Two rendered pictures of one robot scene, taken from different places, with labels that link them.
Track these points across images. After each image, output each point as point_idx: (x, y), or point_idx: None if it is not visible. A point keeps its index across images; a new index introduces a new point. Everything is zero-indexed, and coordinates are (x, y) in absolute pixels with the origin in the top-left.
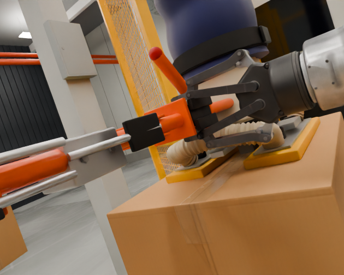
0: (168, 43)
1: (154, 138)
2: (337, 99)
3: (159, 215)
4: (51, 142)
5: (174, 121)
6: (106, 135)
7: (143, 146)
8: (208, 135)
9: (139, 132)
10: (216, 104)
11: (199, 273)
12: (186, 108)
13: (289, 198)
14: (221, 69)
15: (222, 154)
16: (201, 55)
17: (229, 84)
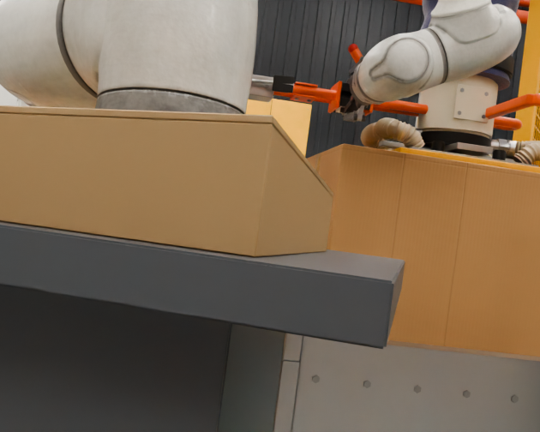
0: None
1: (285, 88)
2: (358, 94)
3: (312, 161)
4: None
5: (325, 93)
6: (267, 80)
7: (277, 89)
8: (345, 111)
9: (279, 82)
10: (392, 101)
11: None
12: (338, 88)
13: (335, 150)
14: (356, 67)
15: (381, 143)
16: None
17: (430, 93)
